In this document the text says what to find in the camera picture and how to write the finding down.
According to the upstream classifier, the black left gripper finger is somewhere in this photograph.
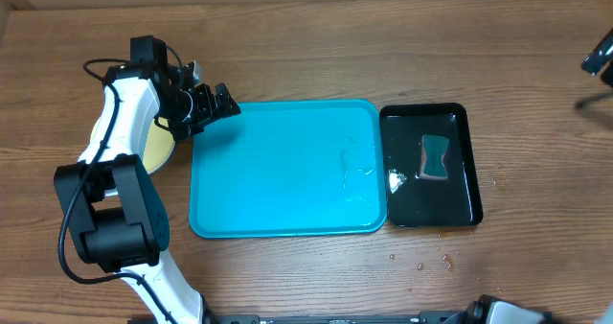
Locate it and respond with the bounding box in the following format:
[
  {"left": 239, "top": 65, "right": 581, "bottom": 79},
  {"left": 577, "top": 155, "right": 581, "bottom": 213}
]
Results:
[
  {"left": 204, "top": 83, "right": 225, "bottom": 123},
  {"left": 215, "top": 82, "right": 241, "bottom": 119}
]

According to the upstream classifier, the green scrubbing sponge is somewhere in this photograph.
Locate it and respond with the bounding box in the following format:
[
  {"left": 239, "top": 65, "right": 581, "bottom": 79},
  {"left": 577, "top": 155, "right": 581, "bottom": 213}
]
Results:
[{"left": 419, "top": 134, "right": 449, "bottom": 180}]

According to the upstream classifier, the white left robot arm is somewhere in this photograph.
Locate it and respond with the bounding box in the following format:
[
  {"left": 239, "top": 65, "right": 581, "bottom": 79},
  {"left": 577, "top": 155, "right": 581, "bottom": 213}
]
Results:
[{"left": 54, "top": 58, "right": 240, "bottom": 323}]

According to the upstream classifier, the teal serving tray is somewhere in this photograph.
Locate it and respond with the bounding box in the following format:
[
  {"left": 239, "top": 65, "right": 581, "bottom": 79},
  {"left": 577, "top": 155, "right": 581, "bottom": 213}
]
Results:
[{"left": 189, "top": 99, "right": 387, "bottom": 239}]

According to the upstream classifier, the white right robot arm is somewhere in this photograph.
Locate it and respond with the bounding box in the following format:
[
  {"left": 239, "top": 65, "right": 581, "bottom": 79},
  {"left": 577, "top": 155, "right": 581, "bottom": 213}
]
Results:
[{"left": 445, "top": 31, "right": 612, "bottom": 324}]

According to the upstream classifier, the yellow plate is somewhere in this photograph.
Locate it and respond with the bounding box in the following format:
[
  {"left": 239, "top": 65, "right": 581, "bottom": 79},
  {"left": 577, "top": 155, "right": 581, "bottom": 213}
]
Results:
[{"left": 99, "top": 118, "right": 175, "bottom": 174}]

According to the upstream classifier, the black water tray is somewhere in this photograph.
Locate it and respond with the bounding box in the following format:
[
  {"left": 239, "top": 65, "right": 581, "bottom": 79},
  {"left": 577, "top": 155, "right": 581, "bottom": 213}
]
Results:
[{"left": 379, "top": 103, "right": 484, "bottom": 228}]

